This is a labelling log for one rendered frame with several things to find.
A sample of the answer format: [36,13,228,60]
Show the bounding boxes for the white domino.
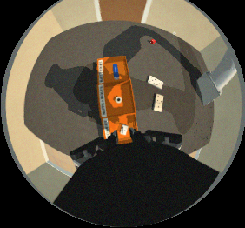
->
[148,76,163,89]
[153,94,163,111]

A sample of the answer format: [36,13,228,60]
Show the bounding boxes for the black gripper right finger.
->
[129,127,182,150]

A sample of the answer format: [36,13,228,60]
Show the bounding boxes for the orange labelled bins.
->
[97,56,137,144]

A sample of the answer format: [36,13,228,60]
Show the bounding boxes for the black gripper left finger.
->
[70,130,118,169]

